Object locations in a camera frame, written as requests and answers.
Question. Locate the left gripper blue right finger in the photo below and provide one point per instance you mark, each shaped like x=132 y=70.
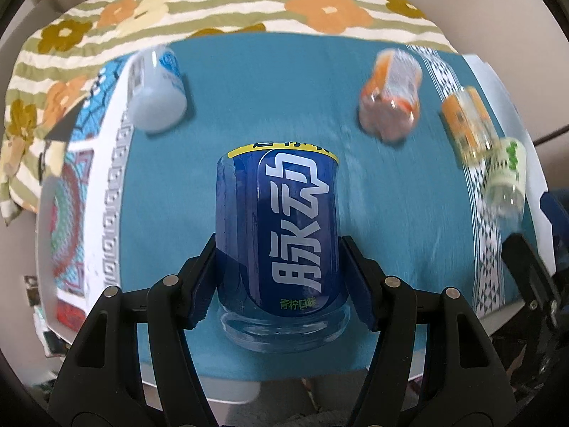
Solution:
x=363 y=280

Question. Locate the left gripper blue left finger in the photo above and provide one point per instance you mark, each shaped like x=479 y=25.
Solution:
x=203 y=281

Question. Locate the blue label plastic cup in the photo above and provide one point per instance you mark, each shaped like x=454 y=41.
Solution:
x=277 y=248

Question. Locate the green label clear cup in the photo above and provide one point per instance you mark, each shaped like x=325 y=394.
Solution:
x=505 y=189

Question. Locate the orange label clear cup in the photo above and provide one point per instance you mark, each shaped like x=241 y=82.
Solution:
x=389 y=106

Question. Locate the white frosted plastic cup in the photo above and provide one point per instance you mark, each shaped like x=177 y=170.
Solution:
x=156 y=97

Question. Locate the yellow orange label cup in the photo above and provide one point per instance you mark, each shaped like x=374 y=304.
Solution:
x=469 y=125

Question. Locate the teal patterned tablecloth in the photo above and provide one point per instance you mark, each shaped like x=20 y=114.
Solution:
x=131 y=207

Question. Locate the grey trousers leg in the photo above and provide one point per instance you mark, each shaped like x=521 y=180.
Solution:
x=321 y=401

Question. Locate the grey laptop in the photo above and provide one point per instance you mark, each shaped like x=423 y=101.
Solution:
x=57 y=141

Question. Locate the floral striped bed quilt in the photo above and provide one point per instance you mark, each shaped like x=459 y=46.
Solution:
x=63 y=60

